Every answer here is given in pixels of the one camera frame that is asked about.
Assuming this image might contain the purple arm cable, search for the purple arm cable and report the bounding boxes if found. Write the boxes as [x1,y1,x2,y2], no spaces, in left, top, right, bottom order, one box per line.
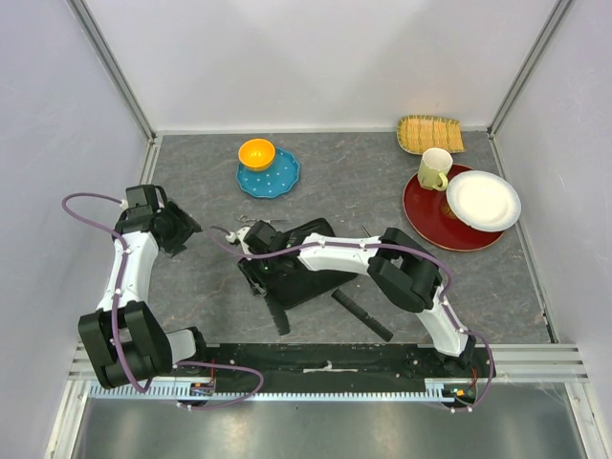
[60,191,266,412]
[208,225,495,413]

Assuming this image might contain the black zippered tool case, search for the black zippered tool case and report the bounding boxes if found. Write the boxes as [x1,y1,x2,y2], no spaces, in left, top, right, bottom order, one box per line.
[244,218,357,310]

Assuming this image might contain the pale green mug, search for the pale green mug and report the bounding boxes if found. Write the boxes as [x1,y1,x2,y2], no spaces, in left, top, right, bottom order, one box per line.
[417,147,453,191]

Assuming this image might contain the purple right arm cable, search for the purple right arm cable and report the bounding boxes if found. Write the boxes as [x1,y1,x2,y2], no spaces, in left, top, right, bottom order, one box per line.
[208,225,495,413]

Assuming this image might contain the red round plate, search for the red round plate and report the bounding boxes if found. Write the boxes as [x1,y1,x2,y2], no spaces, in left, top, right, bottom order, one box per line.
[403,164,505,252]

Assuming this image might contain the woven bamboo tray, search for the woven bamboo tray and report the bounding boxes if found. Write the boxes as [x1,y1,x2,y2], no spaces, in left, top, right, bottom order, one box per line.
[396,115,465,155]

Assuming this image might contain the white paper plate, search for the white paper plate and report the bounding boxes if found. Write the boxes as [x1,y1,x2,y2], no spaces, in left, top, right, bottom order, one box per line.
[446,170,522,232]

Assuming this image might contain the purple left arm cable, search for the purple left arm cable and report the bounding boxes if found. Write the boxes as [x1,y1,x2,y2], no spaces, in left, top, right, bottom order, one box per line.
[60,191,266,412]

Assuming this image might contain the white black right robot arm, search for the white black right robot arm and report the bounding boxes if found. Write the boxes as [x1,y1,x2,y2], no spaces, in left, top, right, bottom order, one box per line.
[230,218,475,377]

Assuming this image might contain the black straight comb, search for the black straight comb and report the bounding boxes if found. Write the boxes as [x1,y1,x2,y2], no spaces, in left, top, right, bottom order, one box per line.
[331,289,393,342]

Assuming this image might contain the silver hair scissors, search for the silver hair scissors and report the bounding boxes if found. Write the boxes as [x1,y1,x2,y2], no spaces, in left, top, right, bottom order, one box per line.
[235,215,288,226]

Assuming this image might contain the blue polka dot plate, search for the blue polka dot plate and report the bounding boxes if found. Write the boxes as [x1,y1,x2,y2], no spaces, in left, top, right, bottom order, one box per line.
[236,147,300,199]

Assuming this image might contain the orange bowl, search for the orange bowl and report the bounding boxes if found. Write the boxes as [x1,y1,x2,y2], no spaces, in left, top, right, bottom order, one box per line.
[238,138,276,172]

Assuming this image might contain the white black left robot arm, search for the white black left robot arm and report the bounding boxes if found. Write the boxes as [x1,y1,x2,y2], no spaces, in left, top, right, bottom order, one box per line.
[77,185,210,392]

